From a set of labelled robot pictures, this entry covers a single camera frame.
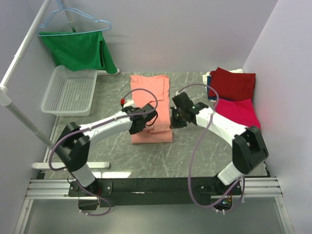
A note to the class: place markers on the white plastic laundry basket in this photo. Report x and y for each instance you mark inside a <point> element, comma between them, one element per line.
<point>69,93</point>

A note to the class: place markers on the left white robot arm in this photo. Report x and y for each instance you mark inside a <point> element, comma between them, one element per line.
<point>74,144</point>

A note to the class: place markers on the aluminium rail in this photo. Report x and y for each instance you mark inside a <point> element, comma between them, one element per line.
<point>63,189</point>

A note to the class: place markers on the light blue wire hanger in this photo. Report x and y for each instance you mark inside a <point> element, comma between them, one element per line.
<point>62,7</point>

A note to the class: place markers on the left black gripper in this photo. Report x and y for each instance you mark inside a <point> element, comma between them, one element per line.
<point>132,131</point>

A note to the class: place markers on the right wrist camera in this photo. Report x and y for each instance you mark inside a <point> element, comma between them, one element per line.
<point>182,101</point>

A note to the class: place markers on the magenta folded shirt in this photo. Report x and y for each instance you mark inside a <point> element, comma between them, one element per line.
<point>241,112</point>

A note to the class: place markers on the salmon pink t shirt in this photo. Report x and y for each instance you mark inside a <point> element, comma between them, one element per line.
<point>158,130</point>

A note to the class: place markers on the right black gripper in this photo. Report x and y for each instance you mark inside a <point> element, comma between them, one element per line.
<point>174,124</point>

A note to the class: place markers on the blue folded shirt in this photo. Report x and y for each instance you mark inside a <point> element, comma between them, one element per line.
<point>210,94</point>

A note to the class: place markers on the dark red folded shirt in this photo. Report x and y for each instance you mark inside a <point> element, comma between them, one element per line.
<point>233,86</point>

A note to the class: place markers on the white clothes rack frame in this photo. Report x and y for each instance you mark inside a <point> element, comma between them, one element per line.
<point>19,147</point>

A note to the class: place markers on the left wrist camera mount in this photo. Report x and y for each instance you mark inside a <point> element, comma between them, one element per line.
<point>126,102</point>

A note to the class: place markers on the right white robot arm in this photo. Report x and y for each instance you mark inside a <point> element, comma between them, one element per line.
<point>247,143</point>

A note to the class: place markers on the green hanging t shirt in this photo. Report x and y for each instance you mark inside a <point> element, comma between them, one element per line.
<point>79,51</point>

